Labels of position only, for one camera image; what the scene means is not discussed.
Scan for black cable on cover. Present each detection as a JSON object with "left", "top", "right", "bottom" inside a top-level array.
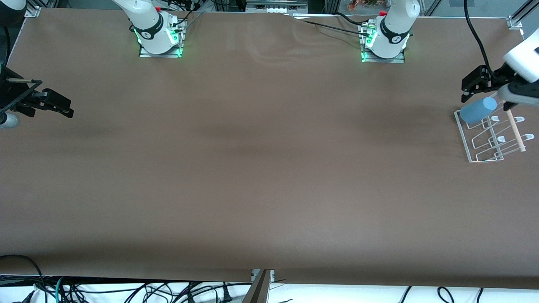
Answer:
[{"left": 293, "top": 12, "right": 375, "bottom": 38}]

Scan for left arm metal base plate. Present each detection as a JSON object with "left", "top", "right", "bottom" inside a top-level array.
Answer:
[{"left": 360, "top": 21, "right": 407, "bottom": 64}]

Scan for brown table cover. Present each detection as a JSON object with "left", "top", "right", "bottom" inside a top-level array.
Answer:
[{"left": 0, "top": 8, "right": 539, "bottom": 290}]

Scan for white wire cup rack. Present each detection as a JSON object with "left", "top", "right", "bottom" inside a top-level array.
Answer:
[{"left": 454, "top": 103, "right": 535, "bottom": 163}]

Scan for orange green background clutter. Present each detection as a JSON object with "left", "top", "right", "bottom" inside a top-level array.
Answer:
[{"left": 347, "top": 0, "right": 382, "bottom": 10}]

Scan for black looped floor cable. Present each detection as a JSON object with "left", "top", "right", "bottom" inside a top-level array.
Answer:
[{"left": 0, "top": 255, "right": 47, "bottom": 303}]

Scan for aluminium frame post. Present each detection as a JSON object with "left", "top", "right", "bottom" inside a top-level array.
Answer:
[{"left": 242, "top": 269, "right": 275, "bottom": 303}]

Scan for blue plastic cup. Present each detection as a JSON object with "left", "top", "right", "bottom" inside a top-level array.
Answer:
[{"left": 460, "top": 97, "right": 498, "bottom": 125}]

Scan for white power strip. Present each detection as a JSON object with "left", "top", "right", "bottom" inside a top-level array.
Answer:
[{"left": 246, "top": 0, "right": 308, "bottom": 14}]

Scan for tangled black floor cables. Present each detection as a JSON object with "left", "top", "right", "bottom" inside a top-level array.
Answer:
[{"left": 63, "top": 281, "right": 241, "bottom": 303}]

